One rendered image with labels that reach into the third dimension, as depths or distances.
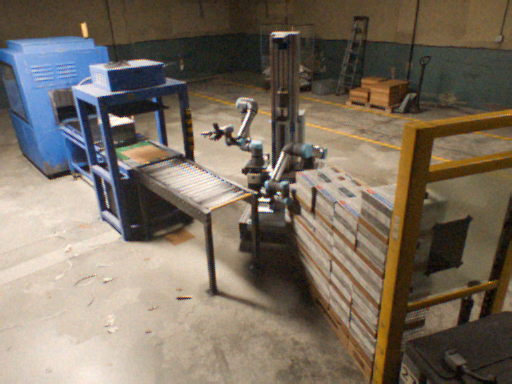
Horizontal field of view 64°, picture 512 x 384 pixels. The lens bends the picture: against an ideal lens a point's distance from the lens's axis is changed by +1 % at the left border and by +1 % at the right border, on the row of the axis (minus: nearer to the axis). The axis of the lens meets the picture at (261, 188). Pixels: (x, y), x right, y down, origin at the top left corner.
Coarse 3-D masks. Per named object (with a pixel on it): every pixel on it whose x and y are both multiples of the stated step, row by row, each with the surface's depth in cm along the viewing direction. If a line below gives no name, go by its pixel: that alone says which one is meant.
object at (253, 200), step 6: (180, 156) 442; (186, 162) 429; (192, 162) 424; (204, 168) 408; (216, 174) 394; (228, 180) 380; (240, 186) 367; (252, 192) 355; (246, 198) 362; (252, 198) 355; (252, 204) 358; (258, 204) 359
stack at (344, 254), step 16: (304, 208) 329; (288, 224) 370; (320, 224) 305; (288, 240) 379; (304, 240) 338; (320, 240) 309; (336, 240) 285; (288, 256) 384; (304, 256) 345; (320, 256) 313; (336, 256) 288; (352, 256) 266; (336, 272) 293; (352, 272) 269; (304, 288) 357; (320, 288) 325; (352, 288) 273; (336, 304) 300; (336, 320) 305
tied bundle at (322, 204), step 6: (360, 180) 310; (318, 192) 299; (318, 198) 301; (324, 198) 291; (318, 204) 302; (324, 204) 293; (330, 204) 283; (318, 210) 304; (324, 210) 294; (330, 210) 286; (324, 216) 296; (330, 216) 286; (330, 222) 288
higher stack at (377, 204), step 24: (384, 192) 237; (360, 216) 248; (384, 216) 224; (360, 240) 251; (360, 264) 257; (384, 264) 232; (360, 312) 268; (360, 336) 274; (408, 336) 266; (360, 360) 279
